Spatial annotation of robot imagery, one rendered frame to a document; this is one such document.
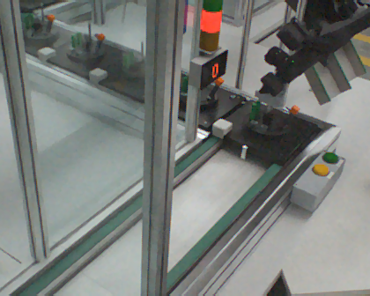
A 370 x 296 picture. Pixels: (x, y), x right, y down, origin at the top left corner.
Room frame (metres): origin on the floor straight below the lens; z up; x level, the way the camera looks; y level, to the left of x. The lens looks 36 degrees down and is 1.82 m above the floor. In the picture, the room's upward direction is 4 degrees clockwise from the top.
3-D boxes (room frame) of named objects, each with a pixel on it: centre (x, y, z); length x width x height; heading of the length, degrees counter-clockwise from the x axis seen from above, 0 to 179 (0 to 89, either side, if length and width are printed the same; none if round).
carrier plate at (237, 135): (1.34, -0.24, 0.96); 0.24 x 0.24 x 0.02; 58
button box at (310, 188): (1.15, -0.38, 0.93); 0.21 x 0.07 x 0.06; 148
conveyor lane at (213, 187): (1.10, -0.06, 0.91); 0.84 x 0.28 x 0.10; 148
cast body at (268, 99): (1.34, -0.23, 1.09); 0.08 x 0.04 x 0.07; 58
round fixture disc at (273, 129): (1.34, -0.24, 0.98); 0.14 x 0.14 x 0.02
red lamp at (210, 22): (1.24, -0.04, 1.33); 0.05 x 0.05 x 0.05
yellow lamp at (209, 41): (1.24, -0.04, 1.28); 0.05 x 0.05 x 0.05
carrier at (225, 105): (1.48, -0.03, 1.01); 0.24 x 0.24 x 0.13; 58
